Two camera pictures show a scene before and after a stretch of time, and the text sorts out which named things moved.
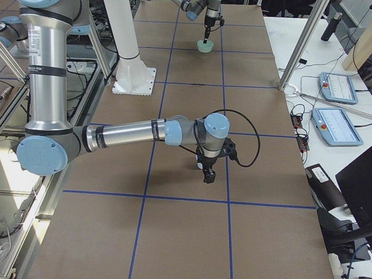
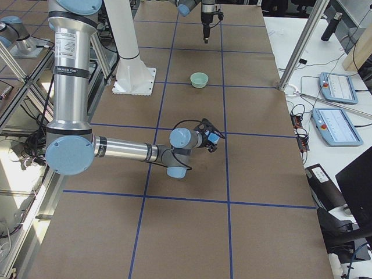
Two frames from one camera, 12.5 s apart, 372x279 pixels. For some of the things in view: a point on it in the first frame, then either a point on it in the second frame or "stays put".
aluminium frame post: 304,43 stays put
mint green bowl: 204,47 to 199,79
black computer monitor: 355,181 stays put
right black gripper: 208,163 to 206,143
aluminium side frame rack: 26,199 stays put
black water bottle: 331,27 stays put
